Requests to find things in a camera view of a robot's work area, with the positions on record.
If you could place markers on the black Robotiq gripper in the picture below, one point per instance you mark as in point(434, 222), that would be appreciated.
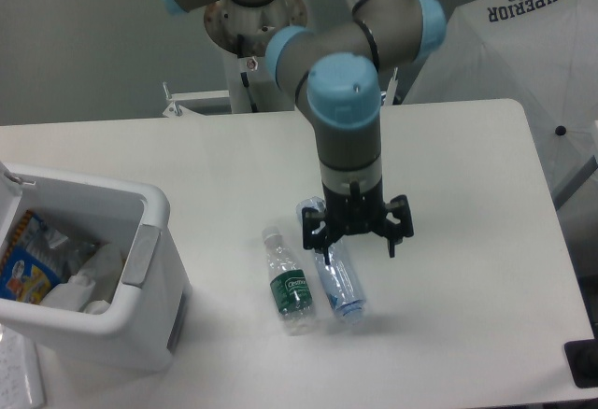
point(357, 213)

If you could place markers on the crushed clear blue bottle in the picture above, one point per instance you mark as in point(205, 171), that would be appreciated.
point(340, 283)

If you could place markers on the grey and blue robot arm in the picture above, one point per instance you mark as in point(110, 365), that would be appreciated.
point(332, 79)

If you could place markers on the white trash can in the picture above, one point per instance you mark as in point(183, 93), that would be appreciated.
point(140, 328)

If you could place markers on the clear bottle with green label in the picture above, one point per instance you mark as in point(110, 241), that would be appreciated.
point(288, 284)

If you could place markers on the white Superior umbrella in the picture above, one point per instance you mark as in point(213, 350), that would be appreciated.
point(540, 53)

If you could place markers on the white crumpled tissue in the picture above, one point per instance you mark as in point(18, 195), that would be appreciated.
point(91, 289)

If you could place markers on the black device at table edge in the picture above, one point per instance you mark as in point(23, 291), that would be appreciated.
point(582, 359)

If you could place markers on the silver crumpled wrapper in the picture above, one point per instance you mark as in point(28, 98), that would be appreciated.
point(62, 254)

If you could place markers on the blue snack bag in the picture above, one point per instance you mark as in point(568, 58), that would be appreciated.
point(29, 270)

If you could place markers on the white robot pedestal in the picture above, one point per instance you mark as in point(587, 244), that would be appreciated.
point(243, 82)

